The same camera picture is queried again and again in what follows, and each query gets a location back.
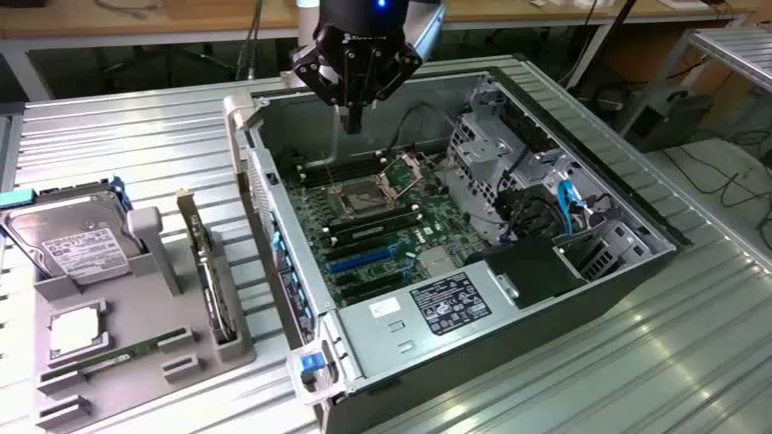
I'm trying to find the grey parts rack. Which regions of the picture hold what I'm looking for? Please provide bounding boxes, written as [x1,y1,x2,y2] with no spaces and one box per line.
[31,205,255,430]

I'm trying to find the silver CPU chip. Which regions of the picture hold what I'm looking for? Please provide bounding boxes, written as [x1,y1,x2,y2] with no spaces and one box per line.
[47,310,105,359]

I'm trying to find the silver hard disk blue rails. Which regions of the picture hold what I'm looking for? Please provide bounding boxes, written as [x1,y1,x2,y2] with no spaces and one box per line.
[0,176,145,287]

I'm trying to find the metal slat side table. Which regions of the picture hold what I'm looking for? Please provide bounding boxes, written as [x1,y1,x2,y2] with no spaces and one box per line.
[626,27,772,151]

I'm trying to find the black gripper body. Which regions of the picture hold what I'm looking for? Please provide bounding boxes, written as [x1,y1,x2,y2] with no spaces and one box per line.
[317,0,411,58]

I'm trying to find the CPU socket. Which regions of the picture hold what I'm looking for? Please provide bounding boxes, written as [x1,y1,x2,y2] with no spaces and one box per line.
[333,179,397,219]

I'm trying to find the installed RAM stick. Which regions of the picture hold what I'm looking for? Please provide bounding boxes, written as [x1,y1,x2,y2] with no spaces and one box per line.
[329,216,419,242]

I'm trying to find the long black expansion slot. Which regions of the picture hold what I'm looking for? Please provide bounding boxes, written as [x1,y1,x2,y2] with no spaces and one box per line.
[335,276,417,300]
[326,238,390,259]

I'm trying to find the black stand pole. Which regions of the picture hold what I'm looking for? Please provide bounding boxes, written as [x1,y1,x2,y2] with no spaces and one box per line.
[234,0,263,81]

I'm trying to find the metal disk bay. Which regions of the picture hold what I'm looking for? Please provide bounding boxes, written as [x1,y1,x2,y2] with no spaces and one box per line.
[551,220,659,282]

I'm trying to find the open dark PC case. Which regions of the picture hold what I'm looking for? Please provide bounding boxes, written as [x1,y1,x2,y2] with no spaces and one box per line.
[221,53,695,434]

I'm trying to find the wooden desk white frame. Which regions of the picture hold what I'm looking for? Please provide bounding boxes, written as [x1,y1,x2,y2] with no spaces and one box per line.
[0,0,754,103]

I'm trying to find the black power wire bundle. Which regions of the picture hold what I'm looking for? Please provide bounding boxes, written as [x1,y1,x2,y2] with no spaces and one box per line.
[498,188,562,241]

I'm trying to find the metal socket cover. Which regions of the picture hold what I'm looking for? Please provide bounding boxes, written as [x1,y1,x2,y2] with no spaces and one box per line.
[375,152,433,204]

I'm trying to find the green NVIDIA graphics card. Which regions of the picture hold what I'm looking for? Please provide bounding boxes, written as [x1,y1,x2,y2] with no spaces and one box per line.
[171,188,237,341]

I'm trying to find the green loose RAM stick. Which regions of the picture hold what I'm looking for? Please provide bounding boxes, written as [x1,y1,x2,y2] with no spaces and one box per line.
[75,328,185,377]

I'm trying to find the blue data wire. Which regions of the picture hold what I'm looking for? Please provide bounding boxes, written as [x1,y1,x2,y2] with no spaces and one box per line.
[555,179,590,237]

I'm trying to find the silver power supply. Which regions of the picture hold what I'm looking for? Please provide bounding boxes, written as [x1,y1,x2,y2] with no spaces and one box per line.
[333,259,521,382]

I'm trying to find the black curved cable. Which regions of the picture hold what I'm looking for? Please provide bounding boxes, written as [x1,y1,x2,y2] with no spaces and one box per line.
[383,102,451,160]

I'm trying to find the silver drive cage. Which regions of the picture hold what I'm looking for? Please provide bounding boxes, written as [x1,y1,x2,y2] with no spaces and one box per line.
[447,111,557,246]

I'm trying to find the blue expansion slot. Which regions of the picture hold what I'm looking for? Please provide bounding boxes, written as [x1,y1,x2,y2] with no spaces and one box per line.
[327,248,395,275]

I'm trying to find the green motherboard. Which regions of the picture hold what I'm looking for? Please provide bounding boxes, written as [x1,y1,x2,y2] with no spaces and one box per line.
[282,148,486,309]

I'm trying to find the black box on floor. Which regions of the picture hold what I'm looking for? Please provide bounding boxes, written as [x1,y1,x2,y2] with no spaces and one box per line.
[626,90,714,153]

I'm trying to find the silver chipset heatsink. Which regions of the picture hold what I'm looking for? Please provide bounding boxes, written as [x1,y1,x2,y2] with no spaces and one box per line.
[417,247,455,278]

